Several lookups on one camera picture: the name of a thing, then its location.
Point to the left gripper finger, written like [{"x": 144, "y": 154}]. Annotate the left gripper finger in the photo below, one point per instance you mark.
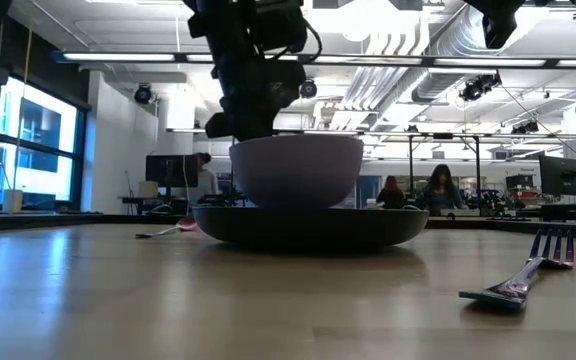
[
  {"x": 258, "y": 117},
  {"x": 219, "y": 126}
]

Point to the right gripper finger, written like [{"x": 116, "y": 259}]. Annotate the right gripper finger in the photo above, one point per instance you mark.
[{"x": 498, "y": 22}]

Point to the lavender bowl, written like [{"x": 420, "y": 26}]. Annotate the lavender bowl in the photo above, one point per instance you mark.
[{"x": 298, "y": 172}]

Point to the iridescent purple teal spoon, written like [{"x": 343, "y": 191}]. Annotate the iridescent purple teal spoon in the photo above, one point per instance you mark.
[{"x": 188, "y": 223}]

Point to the black plate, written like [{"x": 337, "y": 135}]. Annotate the black plate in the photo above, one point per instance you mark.
[{"x": 310, "y": 229}]

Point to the silver fork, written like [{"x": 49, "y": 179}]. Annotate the silver fork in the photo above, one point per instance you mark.
[{"x": 515, "y": 287}]

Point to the black monitor on arm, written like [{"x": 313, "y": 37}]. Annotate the black monitor on arm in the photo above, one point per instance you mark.
[{"x": 562, "y": 176}]

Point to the person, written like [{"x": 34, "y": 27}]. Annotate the person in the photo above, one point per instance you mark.
[
  {"x": 207, "y": 182},
  {"x": 440, "y": 192},
  {"x": 390, "y": 195}
]

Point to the black computer monitor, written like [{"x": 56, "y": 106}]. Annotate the black computer monitor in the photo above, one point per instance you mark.
[{"x": 172, "y": 171}]

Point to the black ceiling spotlight cluster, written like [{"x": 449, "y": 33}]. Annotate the black ceiling spotlight cluster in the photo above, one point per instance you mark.
[{"x": 473, "y": 90}]

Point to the long ceiling light strip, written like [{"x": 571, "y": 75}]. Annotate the long ceiling light strip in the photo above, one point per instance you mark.
[{"x": 118, "y": 57}]

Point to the black desk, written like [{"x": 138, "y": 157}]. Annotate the black desk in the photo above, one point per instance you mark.
[{"x": 568, "y": 212}]

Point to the white container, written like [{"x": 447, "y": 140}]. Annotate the white container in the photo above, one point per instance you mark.
[{"x": 12, "y": 201}]

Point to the silver ventilation duct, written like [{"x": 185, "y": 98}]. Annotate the silver ventilation duct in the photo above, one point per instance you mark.
[{"x": 438, "y": 80}]

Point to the black background gantry frame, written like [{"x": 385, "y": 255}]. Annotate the black background gantry frame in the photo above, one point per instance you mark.
[{"x": 443, "y": 135}]

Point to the black table frame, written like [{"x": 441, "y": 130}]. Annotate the black table frame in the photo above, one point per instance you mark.
[{"x": 493, "y": 226}]

